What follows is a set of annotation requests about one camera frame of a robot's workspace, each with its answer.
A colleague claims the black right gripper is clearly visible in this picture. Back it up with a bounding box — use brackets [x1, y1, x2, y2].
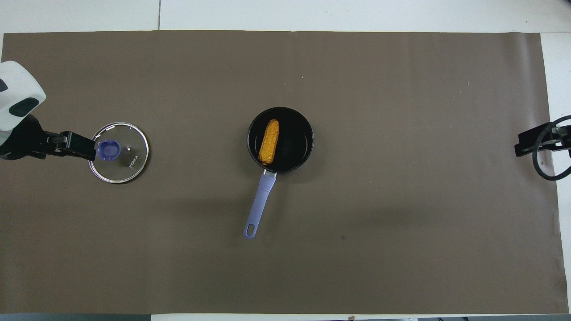
[514, 124, 571, 157]

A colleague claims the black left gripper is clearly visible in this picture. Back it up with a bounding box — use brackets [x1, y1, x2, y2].
[0, 114, 97, 161]

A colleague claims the glass lid purple knob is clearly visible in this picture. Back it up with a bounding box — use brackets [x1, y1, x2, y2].
[88, 122, 150, 184]

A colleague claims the yellow corn cob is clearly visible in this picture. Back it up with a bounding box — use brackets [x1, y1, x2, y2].
[258, 119, 280, 165]

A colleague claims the brown paper table mat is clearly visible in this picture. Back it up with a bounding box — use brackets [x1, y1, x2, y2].
[0, 30, 569, 315]

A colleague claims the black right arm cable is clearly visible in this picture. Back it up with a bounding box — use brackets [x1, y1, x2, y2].
[532, 115, 571, 181]

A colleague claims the dark blue pot purple handle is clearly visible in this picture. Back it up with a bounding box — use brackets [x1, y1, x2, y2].
[243, 106, 314, 239]

